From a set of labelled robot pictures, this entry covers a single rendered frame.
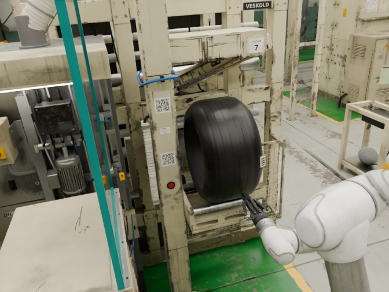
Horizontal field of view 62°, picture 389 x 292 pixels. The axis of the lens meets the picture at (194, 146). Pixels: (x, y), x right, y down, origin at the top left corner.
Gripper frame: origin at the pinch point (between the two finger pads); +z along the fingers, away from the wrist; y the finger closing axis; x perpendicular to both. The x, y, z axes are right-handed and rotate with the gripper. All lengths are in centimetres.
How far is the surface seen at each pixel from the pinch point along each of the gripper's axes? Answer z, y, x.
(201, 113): 25.5, 15.0, -37.6
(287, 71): 539, -355, 149
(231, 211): 9.9, 2.9, 18.2
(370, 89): 279, -347, 96
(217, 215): 9.7, 11.3, 18.1
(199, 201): 33.3, 14.6, 27.1
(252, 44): 55, -25, -61
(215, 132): 12.3, 11.9, -33.0
